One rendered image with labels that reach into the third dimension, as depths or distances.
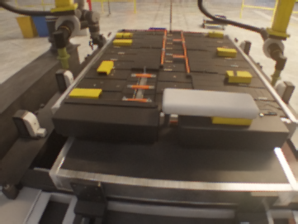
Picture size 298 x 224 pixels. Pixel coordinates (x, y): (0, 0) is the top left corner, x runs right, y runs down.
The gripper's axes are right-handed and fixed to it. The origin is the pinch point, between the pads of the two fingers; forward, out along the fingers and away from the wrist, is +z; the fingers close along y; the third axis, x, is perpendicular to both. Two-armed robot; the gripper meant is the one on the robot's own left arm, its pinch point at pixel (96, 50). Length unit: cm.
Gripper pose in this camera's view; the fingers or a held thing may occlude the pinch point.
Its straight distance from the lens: 214.8
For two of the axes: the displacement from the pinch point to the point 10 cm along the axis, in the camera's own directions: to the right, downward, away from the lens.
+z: 0.0, 8.0, 6.0
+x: -1.2, 5.9, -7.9
